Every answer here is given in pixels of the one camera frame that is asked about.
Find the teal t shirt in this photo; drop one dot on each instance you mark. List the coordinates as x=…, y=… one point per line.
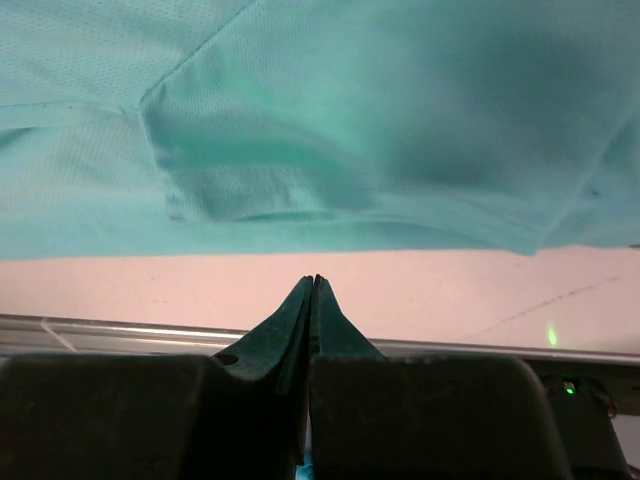
x=186, y=127

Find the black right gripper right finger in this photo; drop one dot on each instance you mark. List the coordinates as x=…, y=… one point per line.
x=442, y=417

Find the aluminium table frame rail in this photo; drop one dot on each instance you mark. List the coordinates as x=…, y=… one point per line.
x=47, y=334

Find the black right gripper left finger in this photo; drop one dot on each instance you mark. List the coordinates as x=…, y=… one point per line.
x=236, y=414

